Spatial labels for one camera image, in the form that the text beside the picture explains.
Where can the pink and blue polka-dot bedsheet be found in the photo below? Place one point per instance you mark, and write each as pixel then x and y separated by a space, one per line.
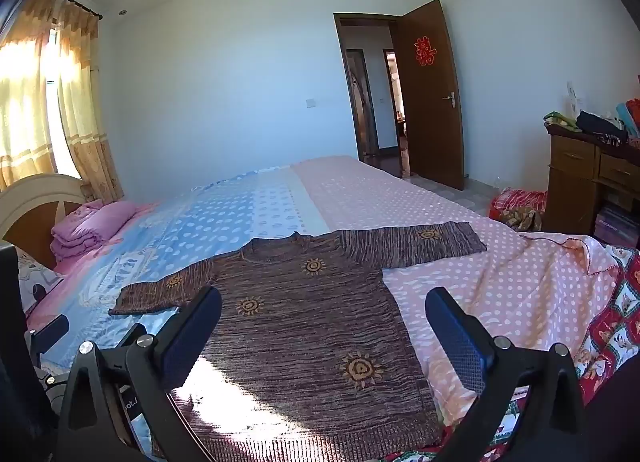
pixel 500 282

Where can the purple box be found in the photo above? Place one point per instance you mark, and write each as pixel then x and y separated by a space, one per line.
pixel 620 227

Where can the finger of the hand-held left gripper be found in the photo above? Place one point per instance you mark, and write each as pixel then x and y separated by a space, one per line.
pixel 50 334

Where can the brown door frame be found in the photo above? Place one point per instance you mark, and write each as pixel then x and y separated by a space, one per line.
pixel 340 91

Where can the brown wooden desk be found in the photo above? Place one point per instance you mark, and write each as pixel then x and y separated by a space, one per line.
pixel 570 192

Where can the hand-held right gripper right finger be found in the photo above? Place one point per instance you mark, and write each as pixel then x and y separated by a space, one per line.
pixel 462 342

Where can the printed white pillow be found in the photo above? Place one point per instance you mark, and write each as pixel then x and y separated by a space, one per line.
pixel 37 274

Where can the red paper bag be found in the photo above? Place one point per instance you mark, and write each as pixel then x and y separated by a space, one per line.
pixel 635 114

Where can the brown wooden door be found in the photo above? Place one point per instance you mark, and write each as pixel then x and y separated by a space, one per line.
pixel 430 141

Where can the red paper door decoration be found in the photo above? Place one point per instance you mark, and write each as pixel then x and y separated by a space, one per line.
pixel 424 51

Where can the window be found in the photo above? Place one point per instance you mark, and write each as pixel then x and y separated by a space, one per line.
pixel 51 91

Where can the red fabric bag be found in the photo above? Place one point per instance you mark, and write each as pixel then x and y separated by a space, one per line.
pixel 515 202

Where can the white wall fixture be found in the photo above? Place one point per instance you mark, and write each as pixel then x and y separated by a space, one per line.
pixel 574 99

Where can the brown knitted sweater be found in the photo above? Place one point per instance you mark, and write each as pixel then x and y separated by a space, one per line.
pixel 300 322

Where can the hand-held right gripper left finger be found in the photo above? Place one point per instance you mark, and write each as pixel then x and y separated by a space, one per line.
pixel 192 342

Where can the black cloth bundle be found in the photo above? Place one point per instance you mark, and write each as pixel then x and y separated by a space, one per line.
pixel 600 122

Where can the red patchwork blanket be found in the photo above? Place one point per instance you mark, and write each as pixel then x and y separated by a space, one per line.
pixel 615 322

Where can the yellow patterned curtain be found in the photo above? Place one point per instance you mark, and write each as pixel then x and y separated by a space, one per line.
pixel 20 91
pixel 85 116

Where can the teal packet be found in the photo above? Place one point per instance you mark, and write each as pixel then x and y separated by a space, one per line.
pixel 625 119

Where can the green cloth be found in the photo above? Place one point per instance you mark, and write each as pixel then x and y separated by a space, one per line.
pixel 557 119

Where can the cream and wood headboard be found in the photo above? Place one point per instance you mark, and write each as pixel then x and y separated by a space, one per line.
pixel 30 192

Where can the dark curtain rod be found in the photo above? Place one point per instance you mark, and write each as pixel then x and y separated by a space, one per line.
pixel 75 4

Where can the folded pink quilt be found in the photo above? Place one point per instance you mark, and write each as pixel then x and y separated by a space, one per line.
pixel 90 232

